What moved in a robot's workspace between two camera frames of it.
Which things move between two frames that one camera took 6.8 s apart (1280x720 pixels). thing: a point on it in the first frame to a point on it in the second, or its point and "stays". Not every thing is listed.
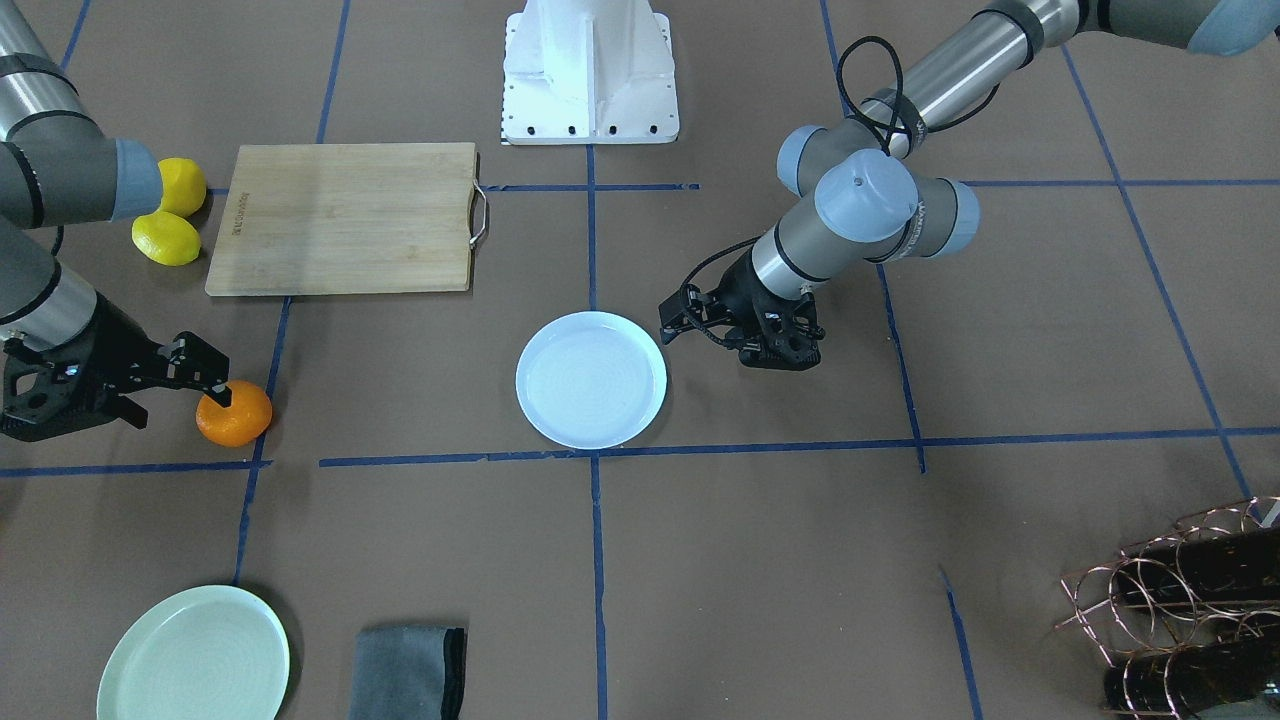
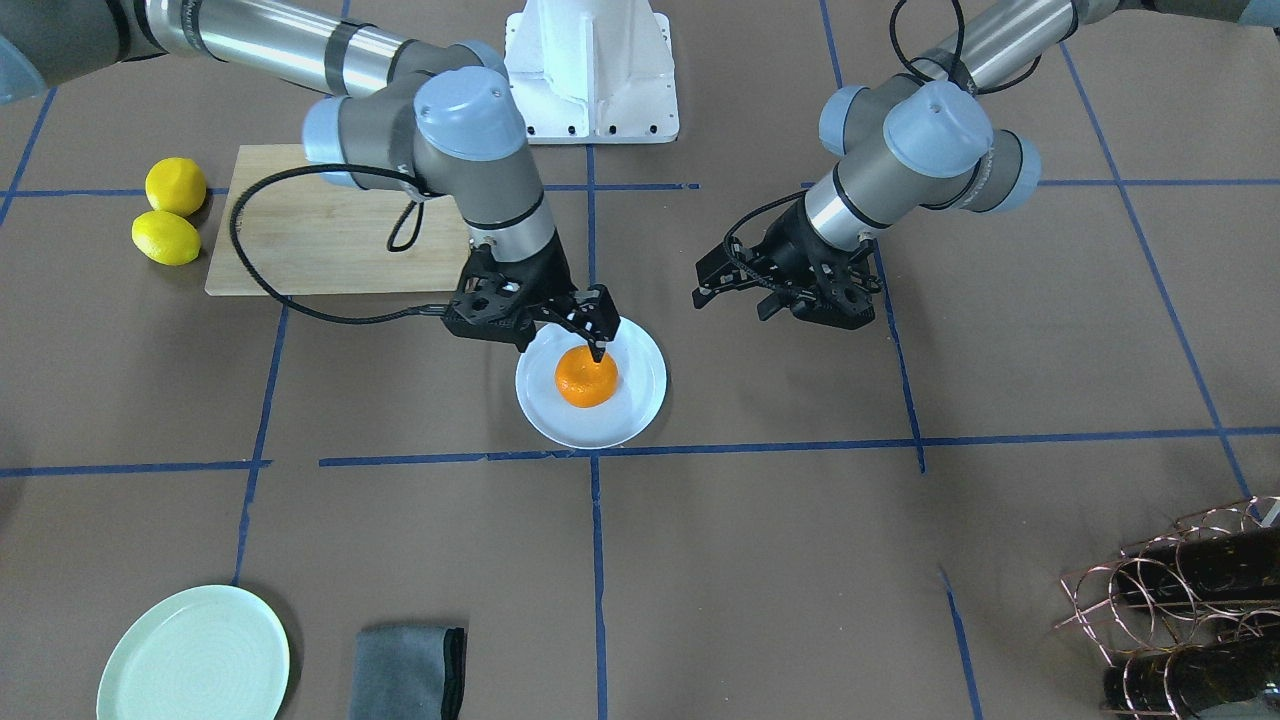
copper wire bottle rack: [1189, 619] stays
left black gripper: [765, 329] to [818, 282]
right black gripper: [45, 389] to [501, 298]
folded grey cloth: [404, 672] stays
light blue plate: [591, 380] stays
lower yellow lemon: [167, 237] stays
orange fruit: [240, 424] to [583, 382]
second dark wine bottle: [1192, 681] stays
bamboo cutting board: [366, 218] stays
